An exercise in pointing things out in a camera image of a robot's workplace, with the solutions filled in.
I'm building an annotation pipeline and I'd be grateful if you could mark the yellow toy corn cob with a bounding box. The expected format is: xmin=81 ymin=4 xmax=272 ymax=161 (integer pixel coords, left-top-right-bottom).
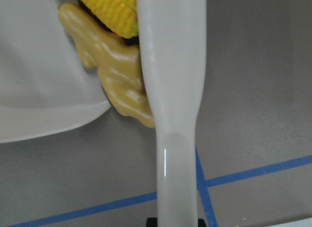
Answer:
xmin=80 ymin=0 xmax=138 ymax=39

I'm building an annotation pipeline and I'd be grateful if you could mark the beige plastic dustpan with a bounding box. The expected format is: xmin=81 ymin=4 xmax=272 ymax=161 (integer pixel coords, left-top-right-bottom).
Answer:
xmin=0 ymin=0 xmax=110 ymax=143

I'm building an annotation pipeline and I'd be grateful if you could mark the beige hand brush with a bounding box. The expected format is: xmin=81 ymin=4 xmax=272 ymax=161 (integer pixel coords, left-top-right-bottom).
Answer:
xmin=136 ymin=0 xmax=207 ymax=227

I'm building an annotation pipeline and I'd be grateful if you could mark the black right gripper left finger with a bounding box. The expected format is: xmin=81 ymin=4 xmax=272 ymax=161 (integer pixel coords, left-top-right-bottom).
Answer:
xmin=146 ymin=217 xmax=158 ymax=227

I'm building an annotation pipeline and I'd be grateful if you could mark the tan toy ginger root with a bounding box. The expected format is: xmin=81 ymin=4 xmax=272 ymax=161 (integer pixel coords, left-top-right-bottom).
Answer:
xmin=58 ymin=3 xmax=155 ymax=128

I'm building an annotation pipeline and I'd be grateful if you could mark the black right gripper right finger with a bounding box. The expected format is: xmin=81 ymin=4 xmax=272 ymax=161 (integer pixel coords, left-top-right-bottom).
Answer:
xmin=197 ymin=219 xmax=206 ymax=227

